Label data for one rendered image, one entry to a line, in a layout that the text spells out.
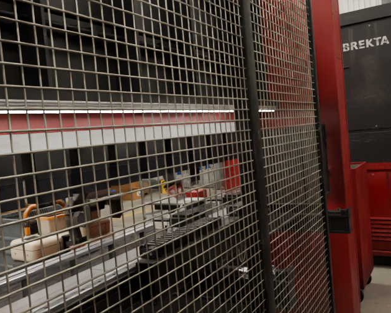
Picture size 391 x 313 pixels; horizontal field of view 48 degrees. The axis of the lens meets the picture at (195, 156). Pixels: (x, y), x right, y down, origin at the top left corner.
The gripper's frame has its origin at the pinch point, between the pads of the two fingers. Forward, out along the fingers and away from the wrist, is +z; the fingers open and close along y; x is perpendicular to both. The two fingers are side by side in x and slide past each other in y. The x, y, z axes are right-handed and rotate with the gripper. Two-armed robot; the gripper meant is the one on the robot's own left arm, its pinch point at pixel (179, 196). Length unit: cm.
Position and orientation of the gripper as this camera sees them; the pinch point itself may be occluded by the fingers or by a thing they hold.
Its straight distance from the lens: 241.5
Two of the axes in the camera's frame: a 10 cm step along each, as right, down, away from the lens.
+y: 5.0, -0.7, 8.6
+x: -7.1, 5.4, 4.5
